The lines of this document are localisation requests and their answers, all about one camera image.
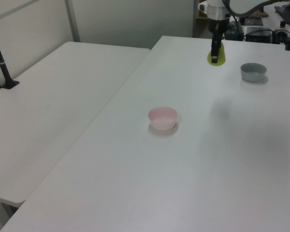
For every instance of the pink plastic bowl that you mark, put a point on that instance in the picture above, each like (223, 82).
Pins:
(162, 119)

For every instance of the flat black device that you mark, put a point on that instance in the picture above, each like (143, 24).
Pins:
(253, 21)

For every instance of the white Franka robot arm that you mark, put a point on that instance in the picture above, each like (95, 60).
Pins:
(215, 9)

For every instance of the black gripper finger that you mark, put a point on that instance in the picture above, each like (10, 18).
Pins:
(214, 50)

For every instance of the black pole stand, white band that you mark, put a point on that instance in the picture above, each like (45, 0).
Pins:
(1, 65)

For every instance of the grey plastic bowl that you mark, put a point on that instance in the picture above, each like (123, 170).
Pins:
(253, 72)

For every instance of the white side table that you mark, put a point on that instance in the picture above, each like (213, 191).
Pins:
(50, 108)

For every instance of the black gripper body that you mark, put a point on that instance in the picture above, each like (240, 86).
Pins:
(217, 26)

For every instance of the black equipment box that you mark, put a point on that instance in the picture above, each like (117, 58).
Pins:
(258, 35)

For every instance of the green pear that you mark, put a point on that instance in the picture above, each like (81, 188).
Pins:
(221, 56)

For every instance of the black keyboard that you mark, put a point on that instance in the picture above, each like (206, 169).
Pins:
(286, 13)

